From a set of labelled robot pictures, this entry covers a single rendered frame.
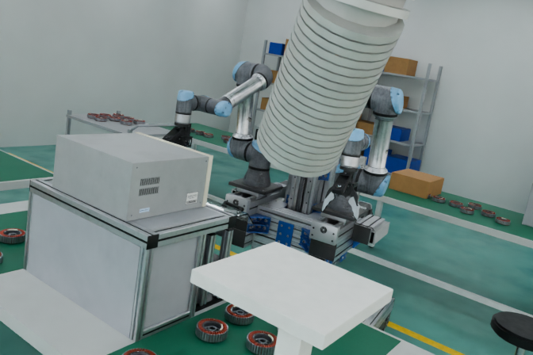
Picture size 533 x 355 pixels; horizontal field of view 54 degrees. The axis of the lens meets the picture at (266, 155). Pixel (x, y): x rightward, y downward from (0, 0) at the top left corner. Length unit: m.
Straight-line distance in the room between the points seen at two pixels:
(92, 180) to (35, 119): 6.03
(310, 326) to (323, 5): 0.64
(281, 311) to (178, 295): 0.84
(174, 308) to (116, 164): 0.55
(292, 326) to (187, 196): 0.96
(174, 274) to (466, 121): 7.06
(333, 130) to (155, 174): 1.06
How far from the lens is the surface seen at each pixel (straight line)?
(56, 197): 2.09
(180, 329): 1.96
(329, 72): 0.82
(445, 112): 8.63
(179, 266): 1.89
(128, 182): 1.79
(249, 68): 2.79
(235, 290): 1.22
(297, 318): 1.15
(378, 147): 2.54
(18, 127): 7.85
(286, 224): 2.76
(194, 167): 1.98
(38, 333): 1.92
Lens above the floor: 1.72
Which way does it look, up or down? 10 degrees down
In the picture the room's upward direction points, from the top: 9 degrees clockwise
